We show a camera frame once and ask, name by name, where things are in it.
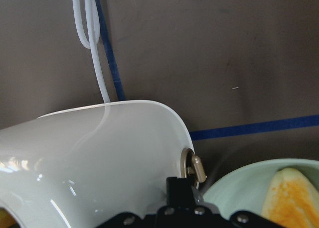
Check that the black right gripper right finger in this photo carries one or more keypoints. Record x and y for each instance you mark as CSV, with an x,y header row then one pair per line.
x,y
247,219

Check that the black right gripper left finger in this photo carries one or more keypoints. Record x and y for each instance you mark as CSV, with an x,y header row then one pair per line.
x,y
180,211

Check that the white toaster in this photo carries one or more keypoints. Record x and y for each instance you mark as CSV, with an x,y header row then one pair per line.
x,y
77,168

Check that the light green plate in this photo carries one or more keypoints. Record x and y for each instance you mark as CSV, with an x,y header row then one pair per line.
x,y
245,188

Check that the bread slice on plate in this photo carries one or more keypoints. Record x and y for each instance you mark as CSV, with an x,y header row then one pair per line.
x,y
291,200

